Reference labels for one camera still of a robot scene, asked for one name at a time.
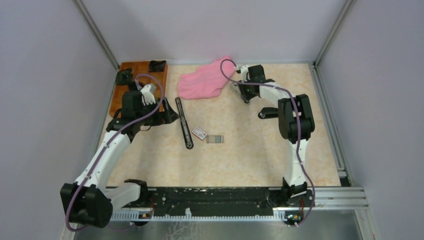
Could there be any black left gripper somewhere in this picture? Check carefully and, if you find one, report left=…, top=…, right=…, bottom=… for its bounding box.
left=136, top=96, right=179, bottom=126

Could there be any red white staple box sleeve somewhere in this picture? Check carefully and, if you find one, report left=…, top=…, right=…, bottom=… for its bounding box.
left=191, top=127, right=208, bottom=141

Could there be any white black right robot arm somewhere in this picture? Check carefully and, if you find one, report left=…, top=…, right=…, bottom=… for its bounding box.
left=235, top=65, right=315, bottom=206

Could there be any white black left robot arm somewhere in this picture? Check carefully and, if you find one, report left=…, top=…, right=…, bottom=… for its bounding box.
left=60, top=88, right=179, bottom=232

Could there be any beige and black stapler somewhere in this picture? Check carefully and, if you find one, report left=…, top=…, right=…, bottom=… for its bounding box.
left=229, top=82, right=245, bottom=102

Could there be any pink cloth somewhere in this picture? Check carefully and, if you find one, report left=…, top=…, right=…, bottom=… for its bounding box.
left=177, top=55, right=236, bottom=100

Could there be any dark rolled sock back right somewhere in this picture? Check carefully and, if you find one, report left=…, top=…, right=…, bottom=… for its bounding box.
left=148, top=60, right=167, bottom=73

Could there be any dark rolled sock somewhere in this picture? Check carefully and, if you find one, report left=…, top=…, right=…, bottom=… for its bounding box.
left=148, top=60, right=167, bottom=73
left=115, top=68, right=133, bottom=86

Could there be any orange wooden compartment tray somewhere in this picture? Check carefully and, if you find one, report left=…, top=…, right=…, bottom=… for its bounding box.
left=108, top=61, right=168, bottom=117

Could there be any dark rolled sock back left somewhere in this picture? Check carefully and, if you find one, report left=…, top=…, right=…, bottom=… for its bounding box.
left=115, top=68, right=133, bottom=86

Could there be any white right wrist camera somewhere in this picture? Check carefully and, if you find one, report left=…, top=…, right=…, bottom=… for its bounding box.
left=140, top=83, right=156, bottom=106

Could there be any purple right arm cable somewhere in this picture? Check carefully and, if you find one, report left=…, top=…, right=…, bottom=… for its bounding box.
left=219, top=58, right=316, bottom=228

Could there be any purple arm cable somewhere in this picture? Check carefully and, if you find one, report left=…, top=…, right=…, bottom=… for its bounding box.
left=64, top=73, right=166, bottom=232
left=219, top=58, right=316, bottom=228

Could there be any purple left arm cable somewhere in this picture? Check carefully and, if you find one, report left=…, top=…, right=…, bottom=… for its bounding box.
left=64, top=73, right=166, bottom=232

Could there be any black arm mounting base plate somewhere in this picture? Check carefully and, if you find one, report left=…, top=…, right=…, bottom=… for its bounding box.
left=125, top=187, right=313, bottom=217

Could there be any aluminium frame corner post right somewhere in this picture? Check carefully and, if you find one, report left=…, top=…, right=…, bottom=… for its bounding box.
left=313, top=0, right=357, bottom=69

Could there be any aluminium frame corner post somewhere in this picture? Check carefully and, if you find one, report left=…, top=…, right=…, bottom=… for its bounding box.
left=313, top=0, right=357, bottom=69
left=72, top=0, right=120, bottom=70

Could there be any aluminium frame rail right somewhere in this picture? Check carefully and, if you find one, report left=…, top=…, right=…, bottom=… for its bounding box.
left=308, top=62, right=353, bottom=187

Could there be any aluminium frame rail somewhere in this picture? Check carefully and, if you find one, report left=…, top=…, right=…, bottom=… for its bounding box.
left=308, top=62, right=353, bottom=187
left=67, top=187, right=369, bottom=212

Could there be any aluminium frame corner post left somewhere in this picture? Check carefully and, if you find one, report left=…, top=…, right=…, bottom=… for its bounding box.
left=72, top=0, right=120, bottom=70

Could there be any white slotted cable duct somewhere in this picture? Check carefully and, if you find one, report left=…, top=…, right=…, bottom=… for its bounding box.
left=109, top=208, right=288, bottom=223

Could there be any aluminium front frame rail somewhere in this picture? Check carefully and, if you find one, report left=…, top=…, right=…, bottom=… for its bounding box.
left=67, top=187, right=369, bottom=212

